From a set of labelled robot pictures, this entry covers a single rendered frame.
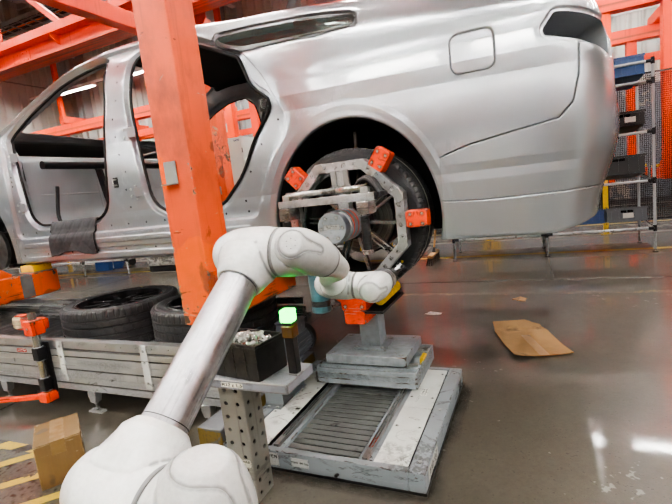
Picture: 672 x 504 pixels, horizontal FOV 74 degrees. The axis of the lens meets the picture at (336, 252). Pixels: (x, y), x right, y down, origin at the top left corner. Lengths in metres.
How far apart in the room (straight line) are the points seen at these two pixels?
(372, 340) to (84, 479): 1.51
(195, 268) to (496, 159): 1.26
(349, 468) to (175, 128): 1.39
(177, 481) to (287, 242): 0.55
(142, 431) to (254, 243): 0.49
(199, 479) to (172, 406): 0.24
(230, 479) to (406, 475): 0.92
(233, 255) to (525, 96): 1.26
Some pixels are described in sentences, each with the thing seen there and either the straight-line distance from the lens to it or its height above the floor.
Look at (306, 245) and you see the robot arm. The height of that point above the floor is 0.88.
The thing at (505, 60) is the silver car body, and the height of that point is 1.41.
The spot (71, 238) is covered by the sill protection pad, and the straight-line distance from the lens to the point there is 3.26.
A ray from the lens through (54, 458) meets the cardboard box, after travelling 2.17.
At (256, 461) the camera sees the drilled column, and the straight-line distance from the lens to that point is 1.67.
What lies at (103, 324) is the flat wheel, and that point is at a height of 0.43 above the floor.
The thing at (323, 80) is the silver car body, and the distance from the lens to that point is 2.11.
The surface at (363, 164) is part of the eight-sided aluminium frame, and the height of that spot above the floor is 1.09.
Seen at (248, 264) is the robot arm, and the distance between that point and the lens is 1.12.
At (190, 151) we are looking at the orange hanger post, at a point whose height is 1.21.
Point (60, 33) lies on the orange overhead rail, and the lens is 6.75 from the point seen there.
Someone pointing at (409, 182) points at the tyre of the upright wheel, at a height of 1.00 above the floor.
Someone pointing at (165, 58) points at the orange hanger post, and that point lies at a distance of 1.91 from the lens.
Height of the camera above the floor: 1.01
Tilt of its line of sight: 8 degrees down
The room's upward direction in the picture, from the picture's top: 7 degrees counter-clockwise
